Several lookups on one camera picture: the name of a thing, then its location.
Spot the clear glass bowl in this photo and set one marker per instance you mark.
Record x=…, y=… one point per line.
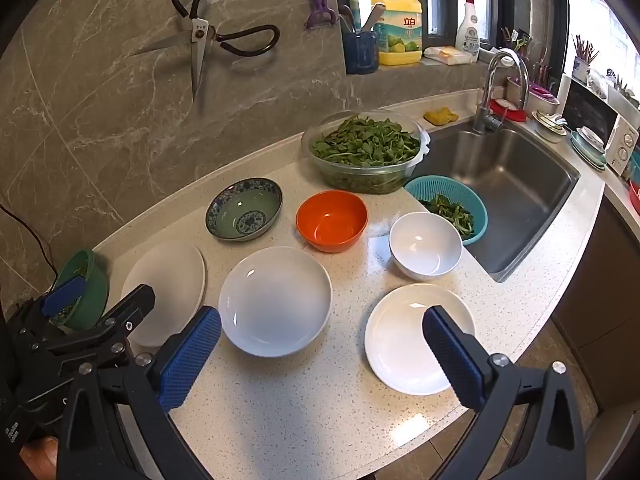
x=320, y=160

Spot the orange bowl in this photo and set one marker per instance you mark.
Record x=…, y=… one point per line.
x=330, y=225

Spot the large white plate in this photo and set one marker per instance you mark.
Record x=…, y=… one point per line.
x=170, y=275

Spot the blue utensil holder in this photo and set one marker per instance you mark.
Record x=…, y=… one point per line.
x=360, y=55

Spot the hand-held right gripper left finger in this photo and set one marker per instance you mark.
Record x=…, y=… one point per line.
x=190, y=355

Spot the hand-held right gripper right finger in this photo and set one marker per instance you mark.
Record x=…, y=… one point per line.
x=455, y=360

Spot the small white plate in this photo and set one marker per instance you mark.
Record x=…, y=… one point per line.
x=400, y=340

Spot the stack of white dishes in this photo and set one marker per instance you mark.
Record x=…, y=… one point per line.
x=547, y=130

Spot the yellow dish soap bottle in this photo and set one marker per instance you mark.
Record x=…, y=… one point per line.
x=395, y=35

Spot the steel faucet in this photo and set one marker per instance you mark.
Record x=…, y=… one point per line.
x=482, y=110

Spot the white pink utensil drainer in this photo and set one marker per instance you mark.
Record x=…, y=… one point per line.
x=540, y=91

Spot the red round container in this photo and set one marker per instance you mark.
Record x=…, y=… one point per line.
x=505, y=108

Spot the leafy greens in colander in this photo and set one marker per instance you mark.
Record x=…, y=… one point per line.
x=457, y=215

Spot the green colander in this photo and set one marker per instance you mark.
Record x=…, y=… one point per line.
x=95, y=295

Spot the blue patterned green bowl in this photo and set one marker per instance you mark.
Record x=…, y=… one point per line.
x=245, y=210

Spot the teal colander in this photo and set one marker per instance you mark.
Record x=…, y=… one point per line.
x=440, y=182

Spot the blue white chopstick holder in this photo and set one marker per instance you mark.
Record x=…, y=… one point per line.
x=580, y=70

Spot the pile of leafy greens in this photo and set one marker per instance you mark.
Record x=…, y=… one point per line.
x=365, y=142

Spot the kitchen knife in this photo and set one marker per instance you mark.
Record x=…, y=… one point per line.
x=374, y=16

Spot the person's left hand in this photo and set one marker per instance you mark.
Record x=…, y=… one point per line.
x=37, y=457

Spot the yellow sponge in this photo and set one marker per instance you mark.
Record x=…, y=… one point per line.
x=440, y=116

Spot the deep white plate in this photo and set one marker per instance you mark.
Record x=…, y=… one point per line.
x=275, y=300

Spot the black kitchen scissors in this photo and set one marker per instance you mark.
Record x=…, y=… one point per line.
x=199, y=30

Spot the stainless steel sink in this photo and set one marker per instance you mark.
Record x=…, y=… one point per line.
x=510, y=180

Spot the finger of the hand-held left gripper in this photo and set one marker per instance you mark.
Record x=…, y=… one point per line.
x=132, y=305
x=64, y=294

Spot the white spray bottle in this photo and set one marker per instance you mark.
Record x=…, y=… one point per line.
x=469, y=35

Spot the white bowl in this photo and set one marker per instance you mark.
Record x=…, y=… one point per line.
x=425, y=250

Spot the white microwave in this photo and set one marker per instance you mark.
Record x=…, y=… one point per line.
x=590, y=110

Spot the stack of teal plates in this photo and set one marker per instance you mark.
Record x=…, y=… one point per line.
x=587, y=155

